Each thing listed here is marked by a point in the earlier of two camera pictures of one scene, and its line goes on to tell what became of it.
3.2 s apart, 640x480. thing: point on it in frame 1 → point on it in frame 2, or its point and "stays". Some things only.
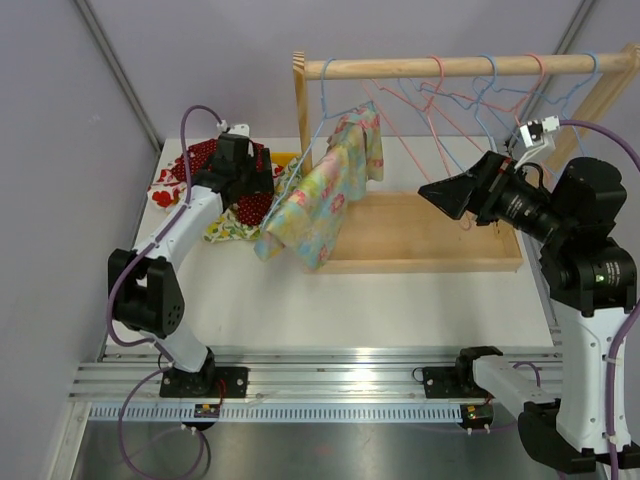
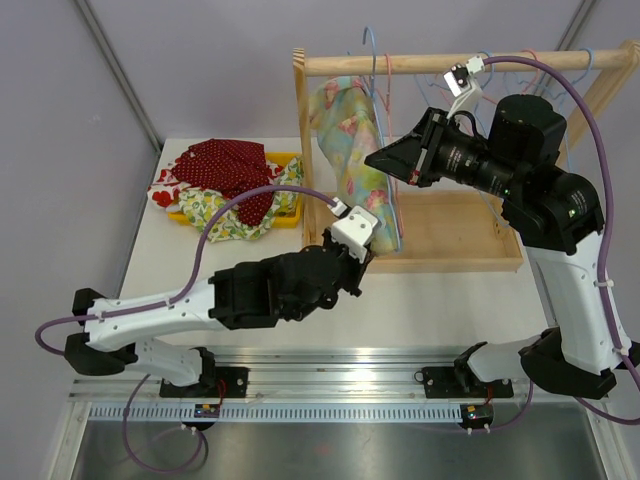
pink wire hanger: [515, 111] → [538, 71]
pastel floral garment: [312, 223] → [348, 129]
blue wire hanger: [565, 96] → [582, 77]
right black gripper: [495, 176] → [412, 155]
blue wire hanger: [494, 70] → [444, 86]
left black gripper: [260, 181] → [358, 268]
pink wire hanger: [426, 110] → [386, 102]
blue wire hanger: [324, 117] → [400, 245]
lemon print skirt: [230, 226] stays
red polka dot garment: [252, 208] stays
